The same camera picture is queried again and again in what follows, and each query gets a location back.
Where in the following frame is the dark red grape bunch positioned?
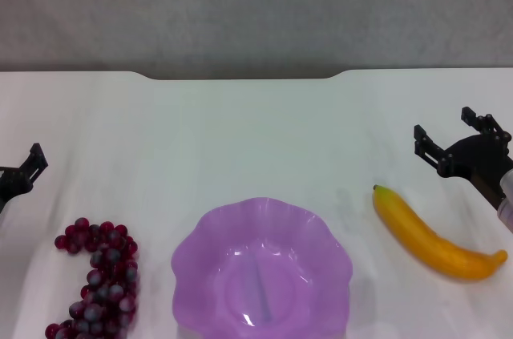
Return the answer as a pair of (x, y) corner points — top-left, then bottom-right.
(44, 217), (141, 339)

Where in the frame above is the purple wavy plastic plate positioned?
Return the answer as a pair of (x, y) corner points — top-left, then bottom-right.
(171, 196), (354, 339)

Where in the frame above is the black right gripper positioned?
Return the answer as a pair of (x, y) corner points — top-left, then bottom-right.
(414, 106), (513, 180)

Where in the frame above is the yellow banana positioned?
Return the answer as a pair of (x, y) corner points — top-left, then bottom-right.
(372, 184), (508, 283)

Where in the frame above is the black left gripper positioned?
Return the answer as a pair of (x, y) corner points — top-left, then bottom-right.
(0, 142), (50, 215)

